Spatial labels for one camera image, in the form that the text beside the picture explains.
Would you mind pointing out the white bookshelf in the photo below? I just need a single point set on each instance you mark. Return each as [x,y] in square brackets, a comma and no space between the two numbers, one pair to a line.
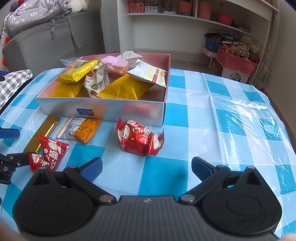
[184,36]

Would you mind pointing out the silver lilac backpack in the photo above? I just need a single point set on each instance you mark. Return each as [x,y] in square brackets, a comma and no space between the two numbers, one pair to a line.
[27,14]

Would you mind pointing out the red candy pack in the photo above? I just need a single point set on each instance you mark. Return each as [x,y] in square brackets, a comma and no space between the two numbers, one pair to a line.
[138,139]
[53,153]

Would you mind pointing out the orange-yellow snack pack left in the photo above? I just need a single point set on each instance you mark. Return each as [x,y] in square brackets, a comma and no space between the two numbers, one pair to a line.
[70,90]

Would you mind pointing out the clear wrapped biscuit pack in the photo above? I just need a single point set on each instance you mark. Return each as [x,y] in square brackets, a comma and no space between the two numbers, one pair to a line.
[69,61]

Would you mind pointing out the yellow biscuit pack blue label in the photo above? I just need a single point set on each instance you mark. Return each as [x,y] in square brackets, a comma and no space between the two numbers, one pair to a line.
[77,71]

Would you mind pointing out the white storage box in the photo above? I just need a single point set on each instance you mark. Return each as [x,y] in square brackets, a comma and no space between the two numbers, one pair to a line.
[219,70]

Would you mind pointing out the blue storage bin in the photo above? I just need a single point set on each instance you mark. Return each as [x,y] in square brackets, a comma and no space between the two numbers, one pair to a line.
[213,44]

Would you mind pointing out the pink plastic basket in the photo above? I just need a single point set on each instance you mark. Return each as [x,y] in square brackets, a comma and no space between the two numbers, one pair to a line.
[235,63]

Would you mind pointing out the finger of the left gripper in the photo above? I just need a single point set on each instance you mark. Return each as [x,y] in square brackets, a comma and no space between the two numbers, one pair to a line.
[12,133]
[20,159]

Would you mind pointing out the pink snack bag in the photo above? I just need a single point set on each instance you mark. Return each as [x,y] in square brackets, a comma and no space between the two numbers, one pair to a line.
[116,67]

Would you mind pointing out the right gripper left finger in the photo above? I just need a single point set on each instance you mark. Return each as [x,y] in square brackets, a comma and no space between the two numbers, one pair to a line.
[82,179]

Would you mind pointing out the orange white snack packet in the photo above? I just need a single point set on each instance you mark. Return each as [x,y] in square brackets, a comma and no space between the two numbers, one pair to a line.
[82,129]

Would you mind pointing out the orange pen holder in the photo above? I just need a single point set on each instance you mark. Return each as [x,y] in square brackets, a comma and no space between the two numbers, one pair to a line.
[185,8]

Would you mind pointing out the gold wafer bar pack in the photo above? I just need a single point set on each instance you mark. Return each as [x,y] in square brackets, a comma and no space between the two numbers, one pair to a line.
[46,128]

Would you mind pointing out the cream wafer pack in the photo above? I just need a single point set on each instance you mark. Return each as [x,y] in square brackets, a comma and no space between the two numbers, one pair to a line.
[148,73]

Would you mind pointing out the orange-yellow snack pack right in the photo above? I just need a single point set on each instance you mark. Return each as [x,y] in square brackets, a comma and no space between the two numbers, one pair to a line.
[125,87]

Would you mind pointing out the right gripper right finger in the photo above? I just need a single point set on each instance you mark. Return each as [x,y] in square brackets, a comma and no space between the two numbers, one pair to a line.
[212,178]

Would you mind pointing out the white plush toy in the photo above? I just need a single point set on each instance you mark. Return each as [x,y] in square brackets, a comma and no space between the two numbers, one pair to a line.
[76,5]

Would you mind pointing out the white red nut packet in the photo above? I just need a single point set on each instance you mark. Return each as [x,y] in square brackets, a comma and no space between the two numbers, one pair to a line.
[96,80]

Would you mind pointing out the grey sofa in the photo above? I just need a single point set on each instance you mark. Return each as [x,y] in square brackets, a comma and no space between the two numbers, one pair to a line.
[76,35]

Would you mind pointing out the small pink perforated basket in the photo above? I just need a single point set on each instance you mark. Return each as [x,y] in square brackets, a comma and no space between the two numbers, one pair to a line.
[136,7]

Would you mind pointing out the small red basket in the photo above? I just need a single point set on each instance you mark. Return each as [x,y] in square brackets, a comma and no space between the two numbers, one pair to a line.
[225,19]

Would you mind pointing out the orange-yellow snack pack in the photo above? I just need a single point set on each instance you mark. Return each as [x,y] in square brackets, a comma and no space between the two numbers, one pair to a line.
[125,87]
[70,90]

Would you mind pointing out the grey checkered cushion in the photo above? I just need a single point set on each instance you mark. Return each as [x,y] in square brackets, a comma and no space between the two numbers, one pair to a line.
[12,82]

